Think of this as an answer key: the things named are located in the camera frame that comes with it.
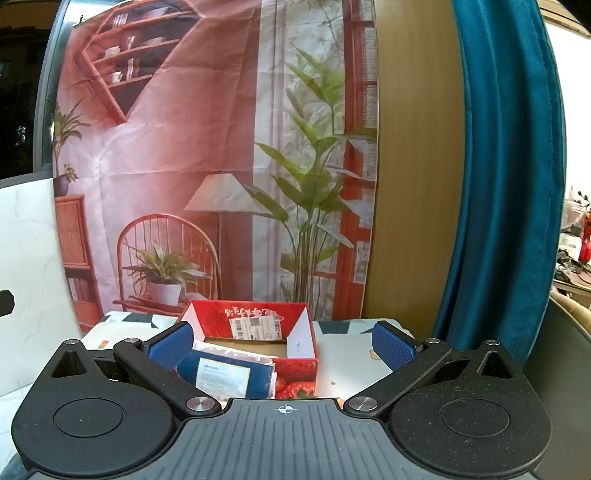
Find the grey chair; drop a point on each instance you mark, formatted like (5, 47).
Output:
(563, 392)

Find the grey window frame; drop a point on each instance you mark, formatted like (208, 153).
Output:
(44, 115)

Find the teal curtain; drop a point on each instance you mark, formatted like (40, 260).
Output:
(508, 184)

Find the clear plastic packet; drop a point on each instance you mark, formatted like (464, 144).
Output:
(251, 354)

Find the red strawberry cardboard box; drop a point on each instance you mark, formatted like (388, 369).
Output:
(207, 318)

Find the white patterned table mat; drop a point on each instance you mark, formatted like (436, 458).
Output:
(341, 364)

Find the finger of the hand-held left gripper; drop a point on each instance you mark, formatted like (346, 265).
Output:
(5, 303)

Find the white marble board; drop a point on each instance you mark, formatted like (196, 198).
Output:
(32, 258)

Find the cluttered desk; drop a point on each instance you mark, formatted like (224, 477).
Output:
(570, 277)

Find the printed room backdrop cloth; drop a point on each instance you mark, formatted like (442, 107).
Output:
(184, 115)

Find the red bottle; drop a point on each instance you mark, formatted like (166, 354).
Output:
(586, 240)

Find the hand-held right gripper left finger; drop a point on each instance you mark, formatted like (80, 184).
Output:
(171, 349)

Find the blue packet with white label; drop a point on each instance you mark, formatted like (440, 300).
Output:
(231, 376)

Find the wooden panel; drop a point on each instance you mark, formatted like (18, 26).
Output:
(415, 161)

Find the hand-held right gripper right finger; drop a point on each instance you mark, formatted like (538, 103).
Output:
(395, 347)

